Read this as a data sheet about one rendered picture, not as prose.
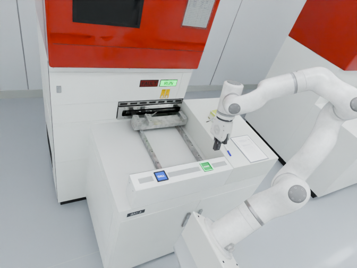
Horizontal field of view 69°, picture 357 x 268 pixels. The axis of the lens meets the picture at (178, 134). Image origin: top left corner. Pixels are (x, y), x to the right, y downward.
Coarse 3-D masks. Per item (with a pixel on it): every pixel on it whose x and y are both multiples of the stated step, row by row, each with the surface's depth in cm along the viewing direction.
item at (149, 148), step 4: (140, 132) 158; (140, 136) 159; (144, 136) 156; (144, 140) 153; (144, 144) 154; (148, 144) 151; (148, 148) 149; (148, 152) 150; (152, 152) 147; (152, 156) 145; (152, 160) 146; (156, 160) 143; (156, 164) 142; (156, 168) 142; (160, 168) 140
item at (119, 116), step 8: (144, 104) 165; (152, 104) 167; (160, 104) 169; (168, 104) 172; (176, 104) 175; (120, 112) 158; (152, 112) 172; (160, 112) 175; (168, 112) 177; (176, 112) 180
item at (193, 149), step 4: (176, 128) 174; (180, 128) 171; (180, 132) 170; (184, 132) 168; (184, 136) 166; (184, 140) 166; (188, 140) 163; (188, 144) 163; (192, 144) 162; (192, 148) 159; (192, 152) 159; (196, 152) 157; (196, 156) 156; (200, 156) 155; (200, 160) 153
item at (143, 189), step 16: (208, 160) 138; (224, 160) 141; (144, 176) 119; (176, 176) 124; (192, 176) 126; (208, 176) 131; (224, 176) 139; (128, 192) 121; (144, 192) 115; (160, 192) 122; (176, 192) 128; (192, 192) 136
